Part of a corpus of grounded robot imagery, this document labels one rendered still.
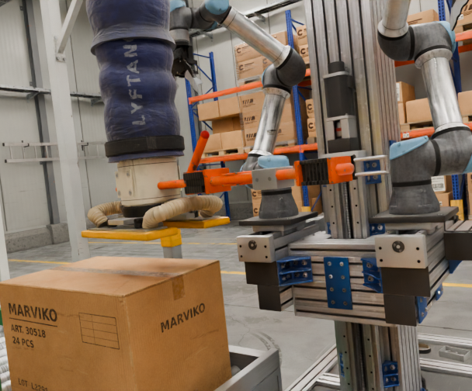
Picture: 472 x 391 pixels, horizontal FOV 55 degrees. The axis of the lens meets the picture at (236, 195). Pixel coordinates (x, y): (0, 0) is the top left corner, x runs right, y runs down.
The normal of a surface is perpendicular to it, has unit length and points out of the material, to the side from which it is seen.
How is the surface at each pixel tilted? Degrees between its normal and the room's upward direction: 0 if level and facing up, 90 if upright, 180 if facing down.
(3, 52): 90
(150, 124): 84
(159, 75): 72
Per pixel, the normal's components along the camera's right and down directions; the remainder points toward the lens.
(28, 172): 0.81, -0.05
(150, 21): 0.60, 0.19
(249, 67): -0.58, 0.08
